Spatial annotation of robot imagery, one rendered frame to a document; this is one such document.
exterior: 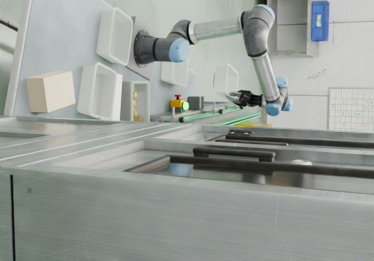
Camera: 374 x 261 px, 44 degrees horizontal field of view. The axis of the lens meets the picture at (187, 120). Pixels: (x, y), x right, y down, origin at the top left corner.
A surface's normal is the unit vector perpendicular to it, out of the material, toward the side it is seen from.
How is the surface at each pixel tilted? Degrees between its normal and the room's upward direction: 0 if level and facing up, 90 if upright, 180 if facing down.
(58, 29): 0
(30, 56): 0
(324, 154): 90
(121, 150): 0
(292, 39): 90
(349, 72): 90
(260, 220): 90
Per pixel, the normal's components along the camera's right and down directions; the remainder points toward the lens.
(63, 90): 0.92, 0.04
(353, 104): -0.38, 0.08
